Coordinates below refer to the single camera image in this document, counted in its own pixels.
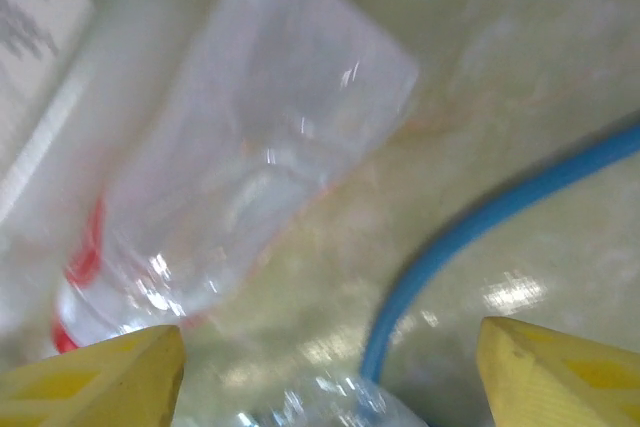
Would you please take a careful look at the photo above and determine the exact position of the white flower label bottle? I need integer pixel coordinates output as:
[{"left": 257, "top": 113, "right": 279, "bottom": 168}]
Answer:
[{"left": 0, "top": 0, "right": 96, "bottom": 228}]

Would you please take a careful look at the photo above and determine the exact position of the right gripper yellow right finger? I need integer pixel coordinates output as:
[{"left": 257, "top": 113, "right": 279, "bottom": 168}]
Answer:
[{"left": 476, "top": 316, "right": 640, "bottom": 427}]

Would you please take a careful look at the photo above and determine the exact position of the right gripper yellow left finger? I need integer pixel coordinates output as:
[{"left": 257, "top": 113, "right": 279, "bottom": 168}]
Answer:
[{"left": 0, "top": 325, "right": 187, "bottom": 427}]

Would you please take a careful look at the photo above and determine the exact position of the clear bottle white red label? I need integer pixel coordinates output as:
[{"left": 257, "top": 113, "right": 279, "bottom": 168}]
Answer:
[{"left": 52, "top": 0, "right": 420, "bottom": 353}]

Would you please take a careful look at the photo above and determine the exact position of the blue plastic tube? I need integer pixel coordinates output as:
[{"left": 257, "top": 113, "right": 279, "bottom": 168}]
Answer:
[{"left": 359, "top": 122, "right": 640, "bottom": 383}]

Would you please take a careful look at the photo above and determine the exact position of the clear plastic bottle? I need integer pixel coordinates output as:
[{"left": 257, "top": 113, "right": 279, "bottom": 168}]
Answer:
[{"left": 234, "top": 371, "right": 426, "bottom": 427}]

